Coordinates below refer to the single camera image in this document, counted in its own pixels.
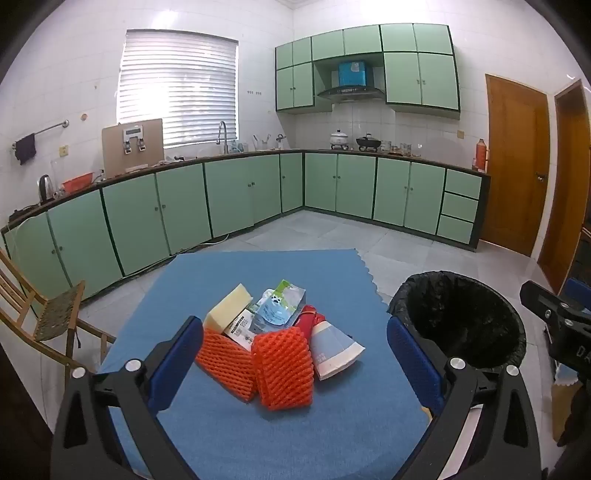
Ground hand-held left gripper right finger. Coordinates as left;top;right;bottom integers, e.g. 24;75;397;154
387;315;541;480

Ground white window blind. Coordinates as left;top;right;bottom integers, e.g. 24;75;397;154
116;30;240;148

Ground green kitchen cabinets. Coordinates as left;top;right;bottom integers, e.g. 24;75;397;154
275;23;461;121
0;150;491;310

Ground brown board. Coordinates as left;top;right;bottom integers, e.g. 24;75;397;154
102;118;164;178

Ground black lined trash bin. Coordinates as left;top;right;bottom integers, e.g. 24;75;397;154
387;271;527;370

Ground blue white paper cup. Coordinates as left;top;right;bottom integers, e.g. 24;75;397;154
308;320;366;381

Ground brown cardboard box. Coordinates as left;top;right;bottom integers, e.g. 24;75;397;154
551;383;578;439

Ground metal towel rail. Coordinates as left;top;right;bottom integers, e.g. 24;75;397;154
12;120;70;149

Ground black range hood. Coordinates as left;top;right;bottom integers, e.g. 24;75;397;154
317;85;386;103

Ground blue table mat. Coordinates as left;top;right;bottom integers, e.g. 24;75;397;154
95;249;432;480

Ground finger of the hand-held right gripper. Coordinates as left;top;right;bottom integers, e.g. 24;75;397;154
566;277;591;319
519;280;571;324

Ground red plastic bag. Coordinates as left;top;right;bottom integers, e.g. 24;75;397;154
292;305;326;342

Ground green lower kitchen cabinets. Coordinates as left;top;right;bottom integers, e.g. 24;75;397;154
0;150;491;310

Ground green upper kitchen cabinets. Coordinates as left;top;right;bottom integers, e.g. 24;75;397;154
275;23;461;121

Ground dark hanging towel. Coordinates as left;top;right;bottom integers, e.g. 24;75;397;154
13;134;38;166

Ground wooden door with handle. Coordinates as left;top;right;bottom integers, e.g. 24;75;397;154
479;74;551;257

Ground red plastic basin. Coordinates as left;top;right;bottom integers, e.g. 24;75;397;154
61;172;96;192

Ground orange foam fruit net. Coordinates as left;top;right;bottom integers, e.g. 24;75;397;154
195;327;258;403
252;327;315;411

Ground plain wooden door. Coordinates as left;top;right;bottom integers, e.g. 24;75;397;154
538;79;591;294

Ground blue box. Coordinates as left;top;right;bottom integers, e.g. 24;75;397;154
338;61;373;88

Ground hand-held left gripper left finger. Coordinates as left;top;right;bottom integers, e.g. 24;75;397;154
50;316;205;480

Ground light blue snack pouch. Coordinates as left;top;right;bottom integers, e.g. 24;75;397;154
253;279;308;333

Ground wooden chair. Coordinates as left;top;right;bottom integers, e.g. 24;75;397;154
0;249;116;379

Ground yellow sponge block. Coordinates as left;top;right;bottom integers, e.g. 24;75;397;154
204;283;254;333

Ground white green tissue packet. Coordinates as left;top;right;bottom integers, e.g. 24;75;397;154
224;302;259;352

